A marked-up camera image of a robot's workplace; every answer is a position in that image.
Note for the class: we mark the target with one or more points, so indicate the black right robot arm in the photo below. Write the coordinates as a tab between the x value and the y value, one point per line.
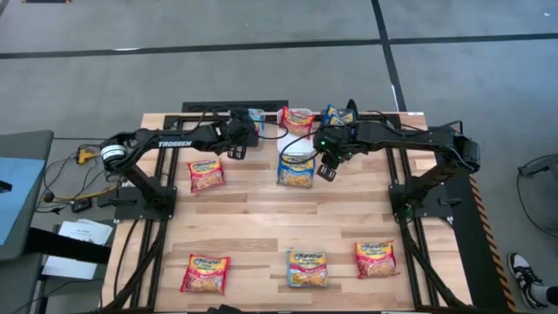
414	137

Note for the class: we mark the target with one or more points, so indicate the blue soy sauce ramen pack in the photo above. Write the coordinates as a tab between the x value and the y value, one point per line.
345	118
296	174
330	114

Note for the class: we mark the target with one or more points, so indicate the black power adapter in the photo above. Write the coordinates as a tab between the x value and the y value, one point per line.
81	205

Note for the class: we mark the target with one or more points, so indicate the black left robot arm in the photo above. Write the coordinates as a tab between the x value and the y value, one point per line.
174	143

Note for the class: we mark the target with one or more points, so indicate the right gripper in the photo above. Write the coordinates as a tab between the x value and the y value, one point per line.
348	141

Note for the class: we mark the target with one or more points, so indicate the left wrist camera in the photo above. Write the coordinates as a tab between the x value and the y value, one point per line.
249	131

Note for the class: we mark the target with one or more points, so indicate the black curved bracket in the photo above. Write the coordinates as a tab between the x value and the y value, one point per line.
351	105

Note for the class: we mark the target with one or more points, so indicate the small black desk object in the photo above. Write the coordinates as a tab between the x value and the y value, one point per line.
4	186

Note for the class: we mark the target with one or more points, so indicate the person's shoe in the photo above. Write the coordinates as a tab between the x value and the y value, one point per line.
525	279

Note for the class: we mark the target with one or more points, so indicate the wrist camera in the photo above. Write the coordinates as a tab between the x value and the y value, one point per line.
324	141
249	131

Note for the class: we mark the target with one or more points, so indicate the blue sheet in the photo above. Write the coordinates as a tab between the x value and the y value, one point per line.
17	196

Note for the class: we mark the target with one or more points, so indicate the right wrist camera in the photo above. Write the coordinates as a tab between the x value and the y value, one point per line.
324	141

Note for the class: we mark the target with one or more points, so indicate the round black plug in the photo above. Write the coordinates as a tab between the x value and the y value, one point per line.
48	196

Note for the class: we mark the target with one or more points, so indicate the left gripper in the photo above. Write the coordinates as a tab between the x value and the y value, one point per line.
227	135

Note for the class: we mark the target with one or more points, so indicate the white plastic bin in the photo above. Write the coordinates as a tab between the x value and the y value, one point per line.
296	146

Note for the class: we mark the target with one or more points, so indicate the hazard-striped black floor mat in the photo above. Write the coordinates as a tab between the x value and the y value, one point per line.
471	261

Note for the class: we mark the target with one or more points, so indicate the white paper sheet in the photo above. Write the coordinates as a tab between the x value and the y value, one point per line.
87	232
70	267

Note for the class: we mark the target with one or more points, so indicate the red beef ramen pack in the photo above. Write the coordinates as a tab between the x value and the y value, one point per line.
376	259
297	122
205	274
206	175

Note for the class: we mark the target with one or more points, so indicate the grey desk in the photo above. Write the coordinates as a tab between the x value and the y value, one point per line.
26	144

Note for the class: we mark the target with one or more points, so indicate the black table frame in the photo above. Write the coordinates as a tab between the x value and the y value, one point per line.
170	120

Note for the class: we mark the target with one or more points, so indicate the person's leg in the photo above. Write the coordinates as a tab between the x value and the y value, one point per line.
550	295

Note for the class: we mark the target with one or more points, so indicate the black beam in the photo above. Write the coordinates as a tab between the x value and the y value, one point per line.
65	246

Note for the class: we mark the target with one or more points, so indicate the black table-level camera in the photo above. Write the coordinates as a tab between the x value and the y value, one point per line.
223	310

